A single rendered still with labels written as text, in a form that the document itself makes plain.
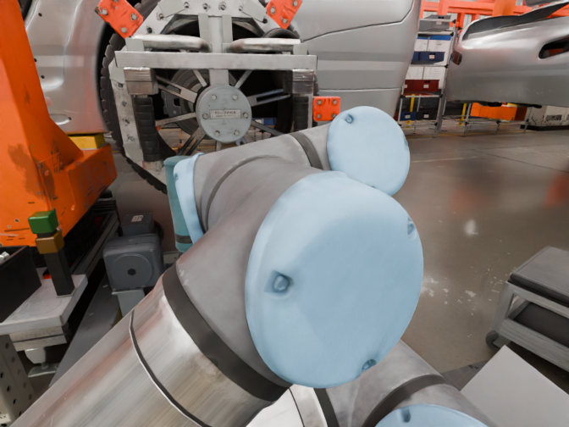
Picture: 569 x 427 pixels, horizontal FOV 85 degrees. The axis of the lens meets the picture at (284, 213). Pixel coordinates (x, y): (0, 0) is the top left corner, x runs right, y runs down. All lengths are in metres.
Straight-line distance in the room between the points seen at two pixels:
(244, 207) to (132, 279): 1.09
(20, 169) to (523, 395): 1.09
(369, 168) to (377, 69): 1.32
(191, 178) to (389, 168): 0.17
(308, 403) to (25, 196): 0.84
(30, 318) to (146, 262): 0.41
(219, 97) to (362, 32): 0.92
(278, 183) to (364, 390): 0.31
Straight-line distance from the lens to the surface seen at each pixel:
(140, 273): 1.22
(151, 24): 0.95
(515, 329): 1.38
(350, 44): 1.54
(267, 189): 0.15
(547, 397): 0.62
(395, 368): 0.43
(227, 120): 0.80
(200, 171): 0.26
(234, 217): 0.15
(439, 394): 0.41
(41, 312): 0.91
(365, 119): 0.30
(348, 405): 0.42
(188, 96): 1.04
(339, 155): 0.27
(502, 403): 0.63
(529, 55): 3.09
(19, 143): 0.98
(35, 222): 0.85
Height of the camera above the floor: 0.92
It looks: 22 degrees down
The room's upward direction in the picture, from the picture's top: straight up
